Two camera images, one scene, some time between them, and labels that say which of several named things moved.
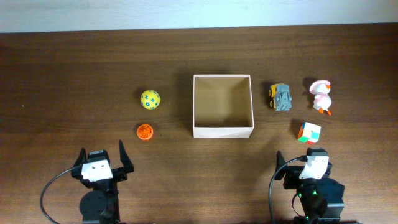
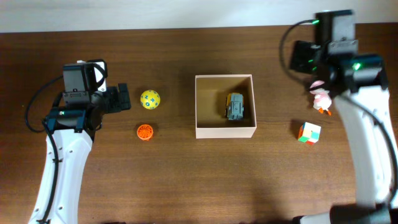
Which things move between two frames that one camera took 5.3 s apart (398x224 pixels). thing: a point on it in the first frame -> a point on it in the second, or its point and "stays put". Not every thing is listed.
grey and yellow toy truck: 279,97 -> 234,107
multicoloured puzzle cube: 309,133 stays put
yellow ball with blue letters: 150,99 stays put
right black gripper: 292,176 -> 299,54
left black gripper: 120,173 -> 118,93
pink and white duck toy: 322,100 stays put
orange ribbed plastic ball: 145,132 stays put
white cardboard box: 222,106 stays put
